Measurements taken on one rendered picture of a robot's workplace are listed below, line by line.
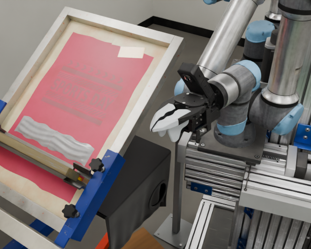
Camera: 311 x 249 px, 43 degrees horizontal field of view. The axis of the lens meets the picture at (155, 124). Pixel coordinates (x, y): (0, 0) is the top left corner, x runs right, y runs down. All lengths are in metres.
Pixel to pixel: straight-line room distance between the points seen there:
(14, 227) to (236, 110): 0.78
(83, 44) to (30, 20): 2.37
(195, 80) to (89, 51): 0.85
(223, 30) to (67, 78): 0.72
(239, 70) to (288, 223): 1.09
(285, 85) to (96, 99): 0.67
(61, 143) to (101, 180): 0.26
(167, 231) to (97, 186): 1.50
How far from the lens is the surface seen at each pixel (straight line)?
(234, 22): 1.11
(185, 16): 5.36
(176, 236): 2.70
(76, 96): 1.52
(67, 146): 1.43
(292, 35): 1.16
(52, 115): 1.53
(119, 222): 1.68
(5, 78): 3.95
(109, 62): 1.54
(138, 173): 1.74
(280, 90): 1.23
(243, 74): 0.97
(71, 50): 1.66
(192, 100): 0.85
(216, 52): 1.09
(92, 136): 1.41
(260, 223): 1.96
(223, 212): 2.60
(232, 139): 1.40
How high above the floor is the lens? 2.15
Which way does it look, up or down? 37 degrees down
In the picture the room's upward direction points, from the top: straight up
